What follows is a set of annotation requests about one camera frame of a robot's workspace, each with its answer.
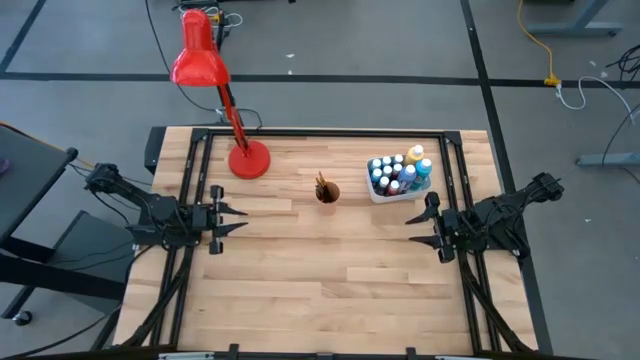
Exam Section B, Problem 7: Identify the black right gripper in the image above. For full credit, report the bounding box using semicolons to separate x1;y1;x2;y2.
404;191;460;265

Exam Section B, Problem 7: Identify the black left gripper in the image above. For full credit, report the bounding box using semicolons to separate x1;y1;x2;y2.
192;184;250;256

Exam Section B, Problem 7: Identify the white plastic storage bin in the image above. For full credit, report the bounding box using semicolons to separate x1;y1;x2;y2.
365;154;434;205

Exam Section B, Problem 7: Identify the large sky blue paint bottle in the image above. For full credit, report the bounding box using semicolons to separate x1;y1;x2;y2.
413;157;434;190

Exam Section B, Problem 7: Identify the large yellow paint bottle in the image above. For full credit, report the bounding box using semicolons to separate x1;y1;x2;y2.
405;144;426;167

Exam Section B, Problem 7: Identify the terracotta orange cup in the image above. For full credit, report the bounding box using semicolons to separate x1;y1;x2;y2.
314;180;342;216

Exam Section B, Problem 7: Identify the red desk lamp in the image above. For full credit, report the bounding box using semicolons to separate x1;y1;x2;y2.
169;8;272;181

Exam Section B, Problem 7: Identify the grey metal floor foot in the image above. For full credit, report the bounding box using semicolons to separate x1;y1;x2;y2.
575;152;640;169

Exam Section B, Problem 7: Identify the dark grey side table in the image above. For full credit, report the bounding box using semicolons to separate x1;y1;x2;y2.
0;122;126;327

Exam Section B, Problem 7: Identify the black table side bracket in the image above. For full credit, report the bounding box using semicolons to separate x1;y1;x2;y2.
144;126;167;175

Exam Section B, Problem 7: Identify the black aluminium table frame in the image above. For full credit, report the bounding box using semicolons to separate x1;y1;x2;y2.
112;127;539;360

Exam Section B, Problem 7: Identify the thin yellow floor cable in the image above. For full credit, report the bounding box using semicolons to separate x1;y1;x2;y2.
0;119;97;170

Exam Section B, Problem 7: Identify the yellow extension cable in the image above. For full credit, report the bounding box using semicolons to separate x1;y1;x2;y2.
516;0;562;87

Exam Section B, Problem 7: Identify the white coiled cable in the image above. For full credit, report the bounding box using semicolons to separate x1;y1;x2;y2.
207;5;245;29

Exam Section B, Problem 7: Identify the black floor cable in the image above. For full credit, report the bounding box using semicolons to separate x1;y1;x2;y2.
601;102;640;166

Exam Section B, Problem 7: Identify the black lamp cable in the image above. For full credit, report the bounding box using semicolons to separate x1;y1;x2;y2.
144;0;264;130

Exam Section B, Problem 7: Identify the black cable bundle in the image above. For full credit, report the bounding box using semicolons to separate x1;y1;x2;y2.
605;43;640;84

